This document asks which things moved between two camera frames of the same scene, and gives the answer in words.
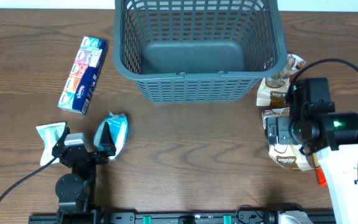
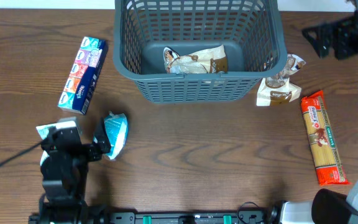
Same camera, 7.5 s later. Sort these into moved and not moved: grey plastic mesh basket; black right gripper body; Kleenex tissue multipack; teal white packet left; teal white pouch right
Moved: black right gripper body
Not moved: teal white pouch right; teal white packet left; Kleenex tissue multipack; grey plastic mesh basket
